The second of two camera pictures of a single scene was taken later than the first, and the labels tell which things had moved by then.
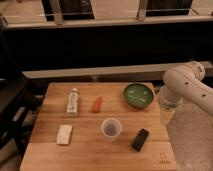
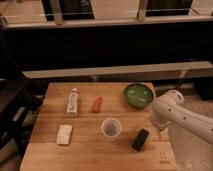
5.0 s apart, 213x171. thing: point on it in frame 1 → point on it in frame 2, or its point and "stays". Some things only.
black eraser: [140, 139] stays
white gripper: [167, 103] → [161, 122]
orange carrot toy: [97, 104] stays
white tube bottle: [72, 106] stays
